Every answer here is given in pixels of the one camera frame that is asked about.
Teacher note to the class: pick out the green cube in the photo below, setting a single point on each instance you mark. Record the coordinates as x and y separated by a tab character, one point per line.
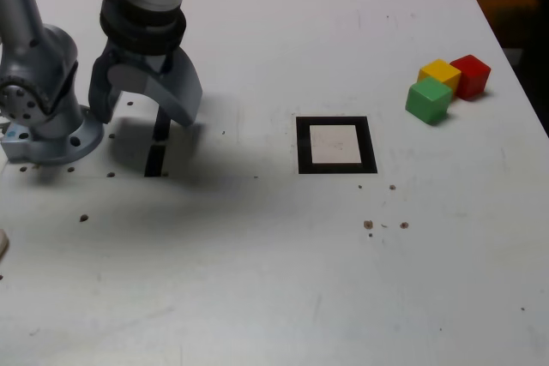
429	100

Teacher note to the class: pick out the yellow cube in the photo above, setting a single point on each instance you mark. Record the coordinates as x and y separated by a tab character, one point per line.
439	71

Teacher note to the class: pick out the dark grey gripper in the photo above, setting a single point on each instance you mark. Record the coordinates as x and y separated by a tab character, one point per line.
141	59

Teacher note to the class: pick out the black tape strip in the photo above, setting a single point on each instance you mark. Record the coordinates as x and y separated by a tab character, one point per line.
155	160

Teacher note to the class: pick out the red cube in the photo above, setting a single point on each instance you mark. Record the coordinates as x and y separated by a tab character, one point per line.
472	76

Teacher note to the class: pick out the black tape square outline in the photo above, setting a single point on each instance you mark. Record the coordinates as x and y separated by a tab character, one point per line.
302	147

